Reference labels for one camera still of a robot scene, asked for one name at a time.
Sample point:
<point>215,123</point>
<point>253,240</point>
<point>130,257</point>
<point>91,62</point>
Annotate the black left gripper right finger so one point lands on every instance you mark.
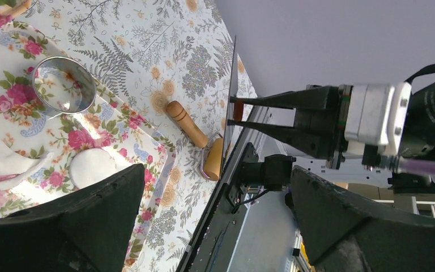
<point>344,231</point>

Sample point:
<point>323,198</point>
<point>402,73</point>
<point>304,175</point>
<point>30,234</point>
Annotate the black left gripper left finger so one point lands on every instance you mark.
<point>87,230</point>

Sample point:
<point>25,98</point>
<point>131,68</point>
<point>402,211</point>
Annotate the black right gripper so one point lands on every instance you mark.
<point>366,120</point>

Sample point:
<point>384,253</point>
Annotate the red handled metal scraper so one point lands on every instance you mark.
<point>232,105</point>

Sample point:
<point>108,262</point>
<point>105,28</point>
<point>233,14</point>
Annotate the wooden dough roller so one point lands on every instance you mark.
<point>211,160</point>

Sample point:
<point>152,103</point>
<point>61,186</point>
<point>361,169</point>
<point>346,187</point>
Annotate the round metal dough cutter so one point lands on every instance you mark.
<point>63,85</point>

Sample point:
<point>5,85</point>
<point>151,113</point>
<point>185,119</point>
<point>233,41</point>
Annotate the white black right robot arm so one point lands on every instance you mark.
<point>413,170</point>

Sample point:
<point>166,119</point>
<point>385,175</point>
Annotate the round cut dough wrapper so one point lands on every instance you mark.
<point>91,166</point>

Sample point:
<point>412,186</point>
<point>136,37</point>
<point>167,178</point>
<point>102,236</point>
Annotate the floral grey table mat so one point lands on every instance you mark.
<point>150,53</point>

